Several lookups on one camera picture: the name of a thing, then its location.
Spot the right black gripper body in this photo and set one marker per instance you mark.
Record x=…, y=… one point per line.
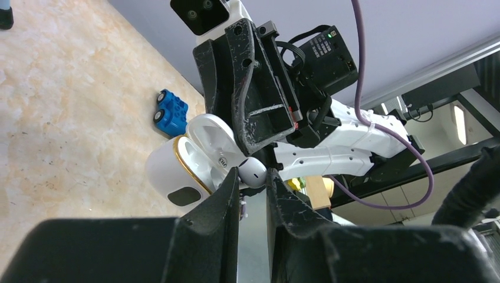
x=246, y=84

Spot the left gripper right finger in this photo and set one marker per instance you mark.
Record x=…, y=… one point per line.
x=306, y=247

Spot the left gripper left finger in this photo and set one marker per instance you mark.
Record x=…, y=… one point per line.
x=201, y=246

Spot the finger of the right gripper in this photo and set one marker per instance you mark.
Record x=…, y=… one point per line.
x=260, y=110
x=214, y=63

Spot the black and white earbud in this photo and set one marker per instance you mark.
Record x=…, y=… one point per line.
x=252, y=173

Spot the white charging case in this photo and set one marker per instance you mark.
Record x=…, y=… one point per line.
x=189, y=168

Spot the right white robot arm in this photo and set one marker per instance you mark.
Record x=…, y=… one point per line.
x=339, y=140

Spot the green cube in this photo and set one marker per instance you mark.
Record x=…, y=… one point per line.
x=299, y=183

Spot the blue block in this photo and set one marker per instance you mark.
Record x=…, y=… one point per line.
x=171, y=115

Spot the yellow cube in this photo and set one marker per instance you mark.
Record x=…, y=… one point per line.
x=292, y=185

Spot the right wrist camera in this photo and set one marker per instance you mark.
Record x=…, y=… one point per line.
x=207, y=19

